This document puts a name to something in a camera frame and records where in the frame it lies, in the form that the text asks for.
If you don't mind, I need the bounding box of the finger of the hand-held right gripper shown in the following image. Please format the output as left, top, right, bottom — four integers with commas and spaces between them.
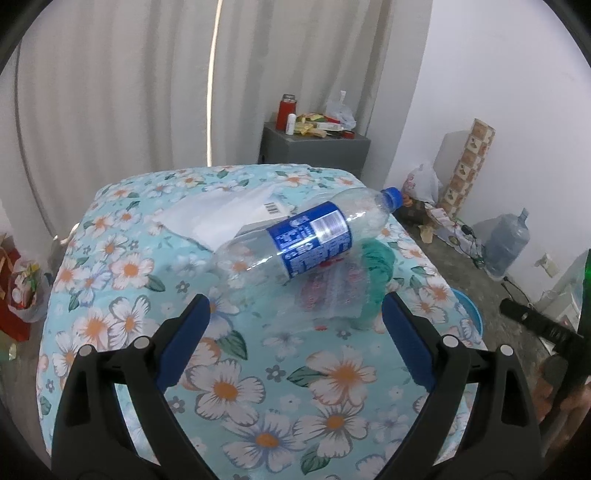
501, 298, 589, 358

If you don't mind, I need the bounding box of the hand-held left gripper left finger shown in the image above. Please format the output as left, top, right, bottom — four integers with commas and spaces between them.
52, 293, 218, 480

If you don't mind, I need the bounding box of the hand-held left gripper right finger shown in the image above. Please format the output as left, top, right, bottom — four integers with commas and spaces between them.
379, 292, 543, 480

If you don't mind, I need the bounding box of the blue plastic basin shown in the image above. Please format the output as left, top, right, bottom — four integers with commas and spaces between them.
450, 288, 485, 347

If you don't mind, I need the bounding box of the clear plastic bag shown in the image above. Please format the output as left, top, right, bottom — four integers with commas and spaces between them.
325, 90, 357, 130
277, 237, 398, 330

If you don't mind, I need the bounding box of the clear bottle blue label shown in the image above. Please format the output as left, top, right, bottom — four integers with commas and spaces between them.
212, 187, 404, 289

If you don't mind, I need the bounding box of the large water jug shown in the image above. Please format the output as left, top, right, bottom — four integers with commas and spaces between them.
482, 208, 532, 278

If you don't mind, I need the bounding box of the floral blue tablecloth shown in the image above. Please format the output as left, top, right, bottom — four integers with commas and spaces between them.
37, 164, 485, 480

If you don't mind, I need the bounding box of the floral cloth strip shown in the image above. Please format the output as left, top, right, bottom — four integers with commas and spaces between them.
427, 205, 485, 250

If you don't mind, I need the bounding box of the dark brown box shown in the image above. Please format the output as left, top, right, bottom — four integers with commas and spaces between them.
399, 196, 435, 227

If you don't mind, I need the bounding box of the white bag red print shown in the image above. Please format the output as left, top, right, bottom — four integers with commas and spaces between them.
401, 162, 443, 204

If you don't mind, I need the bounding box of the pink wrapped bouquet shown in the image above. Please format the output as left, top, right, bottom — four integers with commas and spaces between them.
9, 261, 51, 324

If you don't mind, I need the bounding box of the patterned paper roll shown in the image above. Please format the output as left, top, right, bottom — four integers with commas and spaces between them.
438, 117, 496, 217

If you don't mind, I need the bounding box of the red gift bag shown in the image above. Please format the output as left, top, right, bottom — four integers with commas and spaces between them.
0, 247, 21, 342

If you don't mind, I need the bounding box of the grey cabinet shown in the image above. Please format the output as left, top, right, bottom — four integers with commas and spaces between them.
259, 122, 372, 178

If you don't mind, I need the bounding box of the pile of snack packets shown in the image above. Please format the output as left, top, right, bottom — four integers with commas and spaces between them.
295, 112, 342, 139

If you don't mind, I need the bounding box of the crumpled clear plastic bag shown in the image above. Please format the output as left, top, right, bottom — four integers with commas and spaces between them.
325, 90, 357, 130

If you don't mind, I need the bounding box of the red thermos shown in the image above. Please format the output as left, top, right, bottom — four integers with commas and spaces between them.
276, 93, 297, 132

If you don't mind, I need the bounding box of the white curtain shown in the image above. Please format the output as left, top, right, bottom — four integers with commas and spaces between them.
14, 0, 435, 227

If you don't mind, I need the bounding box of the black cable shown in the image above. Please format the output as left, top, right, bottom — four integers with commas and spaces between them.
457, 222, 541, 317

